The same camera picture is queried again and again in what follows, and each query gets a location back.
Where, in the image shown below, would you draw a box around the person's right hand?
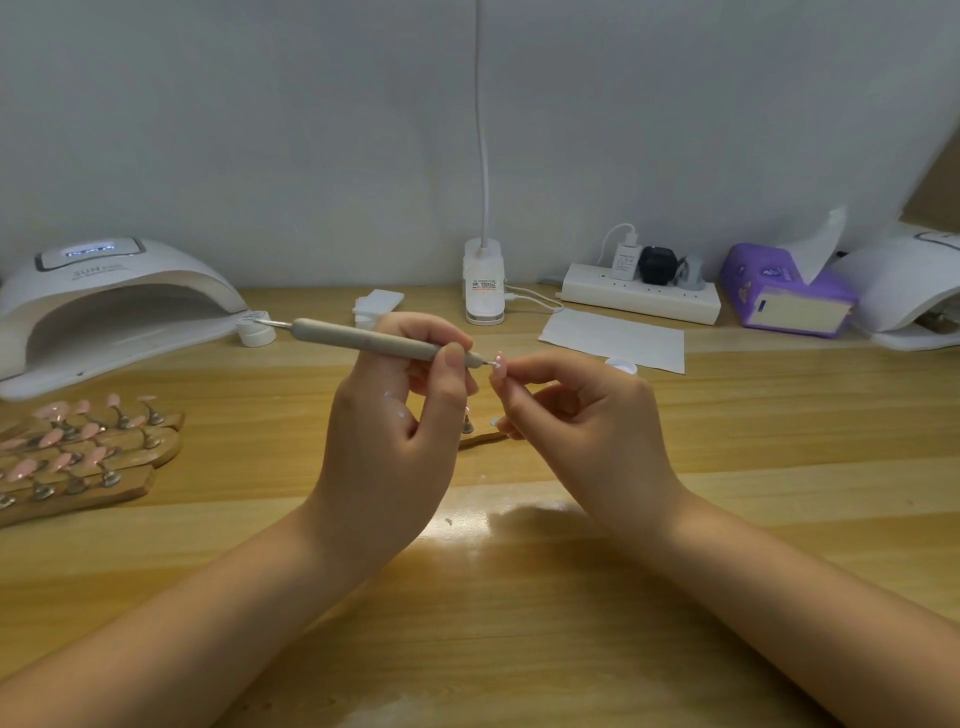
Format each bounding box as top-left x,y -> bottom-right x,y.
489,349 -> 692,549

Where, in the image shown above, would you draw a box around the person's left hand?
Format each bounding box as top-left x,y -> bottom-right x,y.
304,312 -> 482,569

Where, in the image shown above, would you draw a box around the wooden nail holder strip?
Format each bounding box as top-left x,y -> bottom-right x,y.
459,424 -> 515,450

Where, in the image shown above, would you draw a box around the grey dotting pen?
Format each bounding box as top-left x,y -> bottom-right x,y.
255,316 -> 494,371

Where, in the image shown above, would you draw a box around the wooden stands with pink nails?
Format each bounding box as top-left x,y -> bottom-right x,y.
0,393 -> 186,528

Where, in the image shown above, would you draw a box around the white nail lamp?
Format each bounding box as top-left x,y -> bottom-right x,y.
0,237 -> 249,402
835,225 -> 960,354

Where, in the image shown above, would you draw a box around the person's left forearm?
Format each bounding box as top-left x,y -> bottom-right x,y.
0,507 -> 380,728

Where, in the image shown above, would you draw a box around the person's right forearm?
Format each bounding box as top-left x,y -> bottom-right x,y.
633,498 -> 960,728

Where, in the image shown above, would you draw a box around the white desk lamp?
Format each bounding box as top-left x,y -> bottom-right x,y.
462,0 -> 507,324

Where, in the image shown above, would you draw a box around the white paper sheet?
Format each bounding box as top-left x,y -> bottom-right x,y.
540,307 -> 687,375

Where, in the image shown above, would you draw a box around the white power strip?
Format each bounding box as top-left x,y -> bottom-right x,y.
561,262 -> 723,327

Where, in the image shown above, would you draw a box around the stack of white cotton pads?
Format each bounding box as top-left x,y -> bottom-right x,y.
352,289 -> 405,329

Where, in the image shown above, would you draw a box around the white charger plug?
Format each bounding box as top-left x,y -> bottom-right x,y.
609,240 -> 644,281

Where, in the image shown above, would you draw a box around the small closed white jar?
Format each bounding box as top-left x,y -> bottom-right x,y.
237,310 -> 278,348

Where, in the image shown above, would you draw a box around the black plug adapter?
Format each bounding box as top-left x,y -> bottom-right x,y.
637,246 -> 681,287

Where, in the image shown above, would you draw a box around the purple tissue box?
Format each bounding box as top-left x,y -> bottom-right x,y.
720,243 -> 860,339

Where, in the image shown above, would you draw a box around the white tissue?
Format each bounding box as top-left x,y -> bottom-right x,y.
787,205 -> 849,287

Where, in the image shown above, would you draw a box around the brown wooden board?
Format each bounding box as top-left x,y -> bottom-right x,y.
903,135 -> 960,230

